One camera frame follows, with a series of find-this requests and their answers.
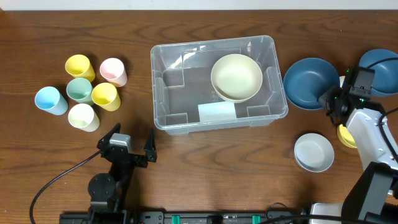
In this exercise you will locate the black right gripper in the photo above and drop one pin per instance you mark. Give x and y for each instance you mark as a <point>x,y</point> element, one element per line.
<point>328,99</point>

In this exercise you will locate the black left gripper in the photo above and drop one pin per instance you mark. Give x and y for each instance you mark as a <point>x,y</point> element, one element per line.
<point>130,157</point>

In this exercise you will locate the small yellow bowl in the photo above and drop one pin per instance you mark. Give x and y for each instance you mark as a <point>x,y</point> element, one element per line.
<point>345,137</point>

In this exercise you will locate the dark blue bowl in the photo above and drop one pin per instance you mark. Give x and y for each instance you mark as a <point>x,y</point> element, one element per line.
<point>384,63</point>
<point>306,80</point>

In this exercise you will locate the small grey bowl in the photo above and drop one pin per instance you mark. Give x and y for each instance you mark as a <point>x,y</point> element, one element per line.
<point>313,152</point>

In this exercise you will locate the beige bowl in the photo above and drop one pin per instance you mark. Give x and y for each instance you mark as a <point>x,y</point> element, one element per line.
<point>236,78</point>

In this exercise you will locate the small white bowl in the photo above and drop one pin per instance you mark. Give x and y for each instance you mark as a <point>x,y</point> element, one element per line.
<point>342,78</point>

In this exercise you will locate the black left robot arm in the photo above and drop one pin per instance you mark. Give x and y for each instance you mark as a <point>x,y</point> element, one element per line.
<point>108,190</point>

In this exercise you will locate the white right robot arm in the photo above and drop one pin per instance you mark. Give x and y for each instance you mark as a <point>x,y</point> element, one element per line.
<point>367,123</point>

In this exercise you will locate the yellow cup front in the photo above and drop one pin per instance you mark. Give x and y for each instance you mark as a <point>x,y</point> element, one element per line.
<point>106,96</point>

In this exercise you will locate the yellow cup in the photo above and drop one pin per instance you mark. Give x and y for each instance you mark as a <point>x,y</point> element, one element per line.
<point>106,96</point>
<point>79,66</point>

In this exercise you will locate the cream white cup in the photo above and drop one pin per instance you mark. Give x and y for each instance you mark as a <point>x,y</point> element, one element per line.
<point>82,116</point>

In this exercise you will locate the clear plastic storage bin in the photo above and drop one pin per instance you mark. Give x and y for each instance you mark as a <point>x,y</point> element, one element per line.
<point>184,98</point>

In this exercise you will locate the pink cup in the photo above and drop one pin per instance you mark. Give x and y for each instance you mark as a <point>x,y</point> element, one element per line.
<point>113,70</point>

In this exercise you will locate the green cup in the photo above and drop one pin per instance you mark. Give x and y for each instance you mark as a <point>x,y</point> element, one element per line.
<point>80,90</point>

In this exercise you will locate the yellow cup rear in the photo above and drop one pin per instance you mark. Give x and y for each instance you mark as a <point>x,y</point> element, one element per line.
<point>79,66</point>

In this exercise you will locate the light blue cup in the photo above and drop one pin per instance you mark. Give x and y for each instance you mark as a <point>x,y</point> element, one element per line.
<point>50,100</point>

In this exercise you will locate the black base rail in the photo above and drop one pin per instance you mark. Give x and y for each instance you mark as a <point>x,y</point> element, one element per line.
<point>177,218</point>

